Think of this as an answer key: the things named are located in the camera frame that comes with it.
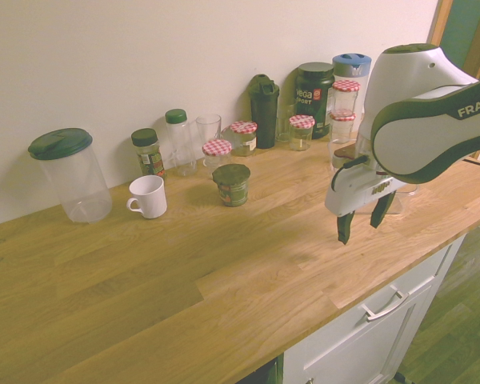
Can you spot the black shaker bottle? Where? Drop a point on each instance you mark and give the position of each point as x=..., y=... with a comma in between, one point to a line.
x=264, y=116

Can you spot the reddish brown wrist camera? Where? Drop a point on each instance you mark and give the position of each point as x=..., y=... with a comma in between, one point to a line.
x=346, y=152

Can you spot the clear pitcher with blue lid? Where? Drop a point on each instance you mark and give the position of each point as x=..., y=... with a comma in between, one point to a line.
x=350, y=66

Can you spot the clear drinking glass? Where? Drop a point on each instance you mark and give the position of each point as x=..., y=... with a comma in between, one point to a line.
x=208, y=128
x=285, y=124

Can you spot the clear canister with green lid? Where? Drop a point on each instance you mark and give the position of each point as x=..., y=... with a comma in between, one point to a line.
x=76, y=180

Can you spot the white kitchen cabinet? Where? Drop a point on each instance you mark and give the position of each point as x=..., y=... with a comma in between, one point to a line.
x=344, y=348

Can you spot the green cereal cup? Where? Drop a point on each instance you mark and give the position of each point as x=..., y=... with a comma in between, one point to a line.
x=232, y=188

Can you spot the black protein powder tub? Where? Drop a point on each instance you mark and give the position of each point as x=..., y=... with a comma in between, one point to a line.
x=312, y=92

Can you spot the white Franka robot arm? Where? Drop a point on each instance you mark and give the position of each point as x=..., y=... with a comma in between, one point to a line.
x=416, y=132

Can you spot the spice jar with dark lid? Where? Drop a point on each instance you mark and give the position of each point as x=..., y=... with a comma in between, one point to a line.
x=148, y=156

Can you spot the jam jar with checkered lid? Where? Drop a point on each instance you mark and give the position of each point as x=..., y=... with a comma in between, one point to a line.
x=345, y=98
x=244, y=138
x=302, y=134
x=217, y=148
x=342, y=128

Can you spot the clear plastic container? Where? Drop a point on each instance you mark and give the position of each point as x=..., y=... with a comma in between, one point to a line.
x=410, y=190

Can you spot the white mug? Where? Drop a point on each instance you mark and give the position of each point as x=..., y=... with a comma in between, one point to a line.
x=150, y=196

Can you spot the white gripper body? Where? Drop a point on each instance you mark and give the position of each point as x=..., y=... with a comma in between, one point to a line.
x=356, y=196

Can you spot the dark dishwasher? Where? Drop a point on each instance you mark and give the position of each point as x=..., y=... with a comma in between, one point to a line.
x=268, y=374

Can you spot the clear bottle with green cap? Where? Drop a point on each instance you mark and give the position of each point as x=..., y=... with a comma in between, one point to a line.
x=180, y=144

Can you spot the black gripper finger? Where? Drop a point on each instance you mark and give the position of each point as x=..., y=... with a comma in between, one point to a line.
x=382, y=210
x=345, y=230

